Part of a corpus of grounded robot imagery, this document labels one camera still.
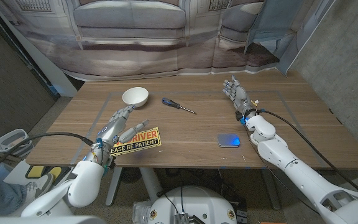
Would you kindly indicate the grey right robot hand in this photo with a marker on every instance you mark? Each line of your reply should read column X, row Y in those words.
column 239, row 95

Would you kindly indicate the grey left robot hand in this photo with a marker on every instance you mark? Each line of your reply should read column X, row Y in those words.
column 113, row 129

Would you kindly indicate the yellow black bumper sticker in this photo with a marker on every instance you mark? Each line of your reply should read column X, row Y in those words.
column 145, row 141

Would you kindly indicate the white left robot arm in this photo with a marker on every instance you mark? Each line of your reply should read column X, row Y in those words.
column 85, row 183

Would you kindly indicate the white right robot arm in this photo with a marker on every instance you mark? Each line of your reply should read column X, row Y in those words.
column 303, row 174

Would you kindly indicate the white bowl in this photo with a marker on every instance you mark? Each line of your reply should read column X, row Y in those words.
column 135, row 95

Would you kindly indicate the small grey metal tin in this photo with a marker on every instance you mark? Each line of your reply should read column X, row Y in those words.
column 228, row 140

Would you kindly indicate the white metal table leg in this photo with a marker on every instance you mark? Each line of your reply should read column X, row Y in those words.
column 272, row 189
column 151, row 183

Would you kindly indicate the printed room backdrop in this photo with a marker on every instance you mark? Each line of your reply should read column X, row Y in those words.
column 135, row 46

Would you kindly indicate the clear plastic container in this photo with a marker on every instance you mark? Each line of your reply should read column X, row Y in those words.
column 140, row 213

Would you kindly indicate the grey white sneaker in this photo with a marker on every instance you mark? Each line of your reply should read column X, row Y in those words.
column 39, row 186

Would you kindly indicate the grey plastic bucket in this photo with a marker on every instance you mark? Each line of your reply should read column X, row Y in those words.
column 11, row 151

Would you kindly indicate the white robot torso base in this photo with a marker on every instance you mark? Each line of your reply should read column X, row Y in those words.
column 194, row 202

